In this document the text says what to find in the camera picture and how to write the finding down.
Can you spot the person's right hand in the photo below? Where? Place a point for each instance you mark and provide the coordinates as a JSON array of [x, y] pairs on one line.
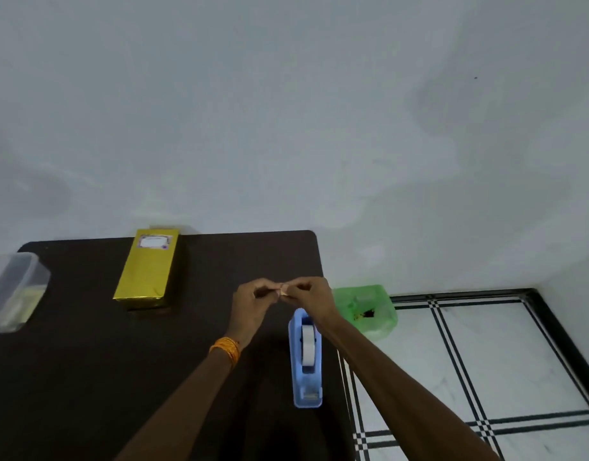
[[316, 300]]

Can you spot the person's left hand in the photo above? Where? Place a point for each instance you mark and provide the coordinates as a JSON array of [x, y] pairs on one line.
[[246, 309]]

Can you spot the person's right thumb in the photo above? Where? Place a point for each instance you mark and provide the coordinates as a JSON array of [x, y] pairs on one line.
[[290, 295]]

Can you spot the person's left thumb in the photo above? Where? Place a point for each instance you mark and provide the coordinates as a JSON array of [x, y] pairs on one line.
[[268, 295]]

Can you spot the small piece of tape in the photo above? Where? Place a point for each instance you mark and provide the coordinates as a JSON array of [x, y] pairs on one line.
[[280, 288]]

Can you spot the person's right forearm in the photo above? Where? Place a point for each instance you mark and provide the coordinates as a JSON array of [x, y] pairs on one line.
[[409, 403]]

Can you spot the person's left forearm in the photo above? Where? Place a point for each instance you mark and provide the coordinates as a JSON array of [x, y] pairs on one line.
[[179, 408]]

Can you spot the white tape roll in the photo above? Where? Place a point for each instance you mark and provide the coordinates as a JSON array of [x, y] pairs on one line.
[[307, 346]]

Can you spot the orange thread wristband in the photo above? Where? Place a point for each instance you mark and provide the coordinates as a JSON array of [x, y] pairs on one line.
[[226, 349]]

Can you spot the green plastic bin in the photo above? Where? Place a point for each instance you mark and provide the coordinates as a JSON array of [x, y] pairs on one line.
[[366, 311]]

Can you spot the blue tape dispenser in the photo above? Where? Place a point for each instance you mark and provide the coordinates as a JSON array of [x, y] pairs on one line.
[[306, 374]]

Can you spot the gold wrapped gift box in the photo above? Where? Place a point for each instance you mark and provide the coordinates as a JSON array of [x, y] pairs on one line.
[[149, 267]]

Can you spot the clear plastic container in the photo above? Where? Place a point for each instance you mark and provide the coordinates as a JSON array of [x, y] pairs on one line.
[[13, 290]]

